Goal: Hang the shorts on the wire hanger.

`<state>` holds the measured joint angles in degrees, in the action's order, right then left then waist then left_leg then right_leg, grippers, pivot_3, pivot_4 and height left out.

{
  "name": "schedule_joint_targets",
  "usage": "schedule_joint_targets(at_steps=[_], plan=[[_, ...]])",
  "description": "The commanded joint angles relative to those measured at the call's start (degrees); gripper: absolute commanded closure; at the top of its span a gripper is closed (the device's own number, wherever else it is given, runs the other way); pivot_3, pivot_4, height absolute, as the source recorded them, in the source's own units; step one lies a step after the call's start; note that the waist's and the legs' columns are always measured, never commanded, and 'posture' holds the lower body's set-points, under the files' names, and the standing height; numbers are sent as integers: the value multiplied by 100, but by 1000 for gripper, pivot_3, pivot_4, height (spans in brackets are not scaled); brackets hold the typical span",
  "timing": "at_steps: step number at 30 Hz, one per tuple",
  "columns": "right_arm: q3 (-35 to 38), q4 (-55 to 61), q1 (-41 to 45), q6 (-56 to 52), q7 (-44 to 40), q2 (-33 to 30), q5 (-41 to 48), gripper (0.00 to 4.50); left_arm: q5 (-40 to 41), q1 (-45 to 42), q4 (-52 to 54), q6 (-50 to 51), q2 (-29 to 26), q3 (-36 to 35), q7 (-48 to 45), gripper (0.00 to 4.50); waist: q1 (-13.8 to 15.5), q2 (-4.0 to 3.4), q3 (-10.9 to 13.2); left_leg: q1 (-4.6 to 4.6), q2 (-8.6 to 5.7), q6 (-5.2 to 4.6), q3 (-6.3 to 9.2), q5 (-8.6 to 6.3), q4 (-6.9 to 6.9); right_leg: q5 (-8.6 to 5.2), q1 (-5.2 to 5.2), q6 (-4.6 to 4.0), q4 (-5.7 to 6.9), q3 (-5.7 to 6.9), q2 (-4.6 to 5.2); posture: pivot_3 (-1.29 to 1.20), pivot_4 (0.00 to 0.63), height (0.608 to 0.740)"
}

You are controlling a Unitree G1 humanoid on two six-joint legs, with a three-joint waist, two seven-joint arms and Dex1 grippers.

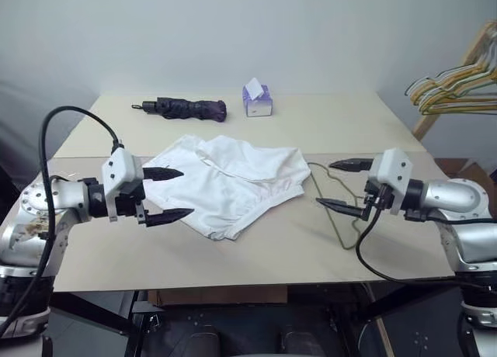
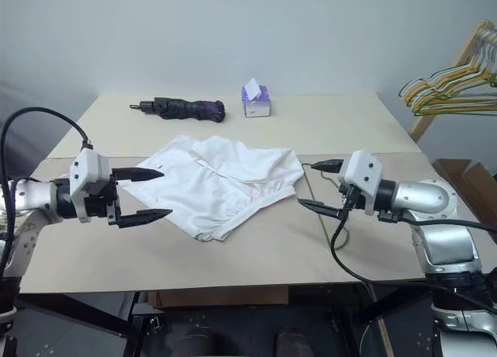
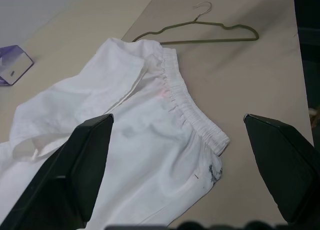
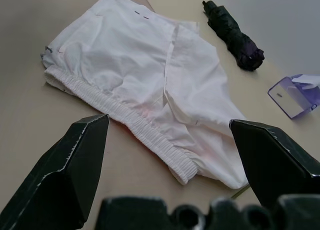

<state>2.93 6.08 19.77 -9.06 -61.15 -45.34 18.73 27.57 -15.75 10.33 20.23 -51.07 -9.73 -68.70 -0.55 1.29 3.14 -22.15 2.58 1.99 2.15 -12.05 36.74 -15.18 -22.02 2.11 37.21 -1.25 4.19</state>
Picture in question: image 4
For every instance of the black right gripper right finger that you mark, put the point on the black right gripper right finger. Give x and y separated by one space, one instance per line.
272 165

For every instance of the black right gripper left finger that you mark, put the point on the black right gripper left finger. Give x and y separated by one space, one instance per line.
62 180

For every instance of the white elastic-waist shorts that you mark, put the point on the white elastic-waist shorts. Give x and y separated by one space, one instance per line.
130 72

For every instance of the clear purple tissue box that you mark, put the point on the clear purple tissue box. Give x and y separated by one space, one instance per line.
290 100

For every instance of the white tissue paper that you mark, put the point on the white tissue paper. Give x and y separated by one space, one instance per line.
306 80

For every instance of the black folded umbrella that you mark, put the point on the black folded umbrella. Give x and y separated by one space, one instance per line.
232 32

